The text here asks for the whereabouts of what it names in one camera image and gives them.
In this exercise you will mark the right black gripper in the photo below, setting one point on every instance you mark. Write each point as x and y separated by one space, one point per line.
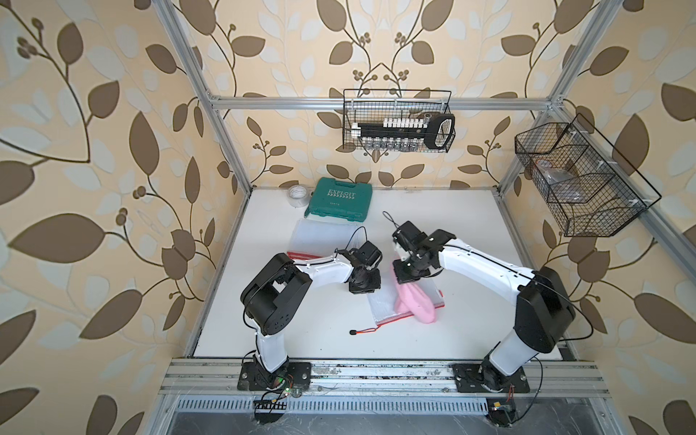
401 276

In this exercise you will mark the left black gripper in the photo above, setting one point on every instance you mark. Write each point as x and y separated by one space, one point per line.
376 284

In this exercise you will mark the clear mesh document bag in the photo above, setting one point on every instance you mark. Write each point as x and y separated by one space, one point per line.
394 302

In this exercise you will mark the pink wiping cloth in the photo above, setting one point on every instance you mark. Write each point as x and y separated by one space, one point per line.
411 299

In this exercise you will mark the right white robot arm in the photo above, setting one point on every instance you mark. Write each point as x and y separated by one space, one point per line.
542 310

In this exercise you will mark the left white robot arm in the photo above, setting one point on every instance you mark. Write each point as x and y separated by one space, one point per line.
271 300

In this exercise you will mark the stack of clear document bags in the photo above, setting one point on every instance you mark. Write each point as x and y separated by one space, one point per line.
315 239

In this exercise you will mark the plastic bag in right basket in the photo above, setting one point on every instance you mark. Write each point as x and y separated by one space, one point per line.
561 186

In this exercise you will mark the green plastic tool case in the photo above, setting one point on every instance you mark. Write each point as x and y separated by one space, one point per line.
341 200

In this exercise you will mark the clear tape roll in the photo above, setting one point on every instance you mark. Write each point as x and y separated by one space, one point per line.
298 196

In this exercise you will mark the black white tool in basket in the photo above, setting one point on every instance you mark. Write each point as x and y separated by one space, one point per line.
433 132

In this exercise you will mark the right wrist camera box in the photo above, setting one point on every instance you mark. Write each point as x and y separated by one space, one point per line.
407 236

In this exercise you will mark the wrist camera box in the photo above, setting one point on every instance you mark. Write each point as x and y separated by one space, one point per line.
368 255
407 236

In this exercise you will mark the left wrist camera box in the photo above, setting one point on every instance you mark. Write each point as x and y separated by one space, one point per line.
368 255

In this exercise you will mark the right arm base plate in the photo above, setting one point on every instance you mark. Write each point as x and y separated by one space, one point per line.
483 377

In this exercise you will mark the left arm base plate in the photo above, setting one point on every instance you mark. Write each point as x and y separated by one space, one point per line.
291 376

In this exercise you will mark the black wire basket back wall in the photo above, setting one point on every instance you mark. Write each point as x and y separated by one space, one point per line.
374 105

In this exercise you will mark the black wire basket wall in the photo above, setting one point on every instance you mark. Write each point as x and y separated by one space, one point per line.
374 105
591 187

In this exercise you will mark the black wire basket right wall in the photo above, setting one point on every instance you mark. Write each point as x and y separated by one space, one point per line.
591 187

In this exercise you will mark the aluminium front rail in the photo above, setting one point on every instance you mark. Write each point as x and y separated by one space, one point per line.
390 378

